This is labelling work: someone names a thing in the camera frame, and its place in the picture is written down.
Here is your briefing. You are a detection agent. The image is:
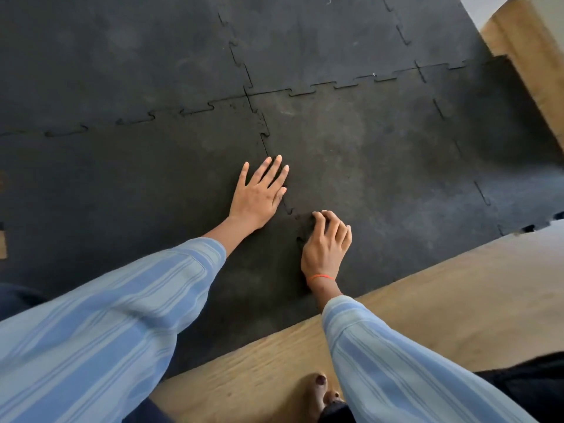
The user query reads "person's bare foot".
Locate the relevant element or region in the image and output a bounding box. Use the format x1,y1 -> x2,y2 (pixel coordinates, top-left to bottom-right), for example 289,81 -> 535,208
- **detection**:
306,373 -> 345,423

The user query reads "person's right forearm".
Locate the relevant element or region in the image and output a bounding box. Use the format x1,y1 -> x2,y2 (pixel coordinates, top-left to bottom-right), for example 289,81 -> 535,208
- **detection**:
308,277 -> 539,423

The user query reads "black interlocking foam mat tile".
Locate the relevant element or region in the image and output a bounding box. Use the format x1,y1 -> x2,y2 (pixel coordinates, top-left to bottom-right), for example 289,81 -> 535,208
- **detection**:
217,0 -> 427,98
0,0 -> 254,138
0,96 -> 320,380
416,55 -> 564,236
382,0 -> 492,70
244,65 -> 504,301

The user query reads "person's left forearm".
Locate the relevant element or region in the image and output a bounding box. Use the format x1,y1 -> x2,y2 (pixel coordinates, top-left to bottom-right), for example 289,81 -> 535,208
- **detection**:
0,216 -> 242,423

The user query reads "person's left hand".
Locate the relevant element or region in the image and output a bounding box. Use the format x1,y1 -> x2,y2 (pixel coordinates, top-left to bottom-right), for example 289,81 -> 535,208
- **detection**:
228,155 -> 290,232

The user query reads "person's right hand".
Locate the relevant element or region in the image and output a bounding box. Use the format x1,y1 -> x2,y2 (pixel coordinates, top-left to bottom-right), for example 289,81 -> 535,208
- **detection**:
301,210 -> 353,280

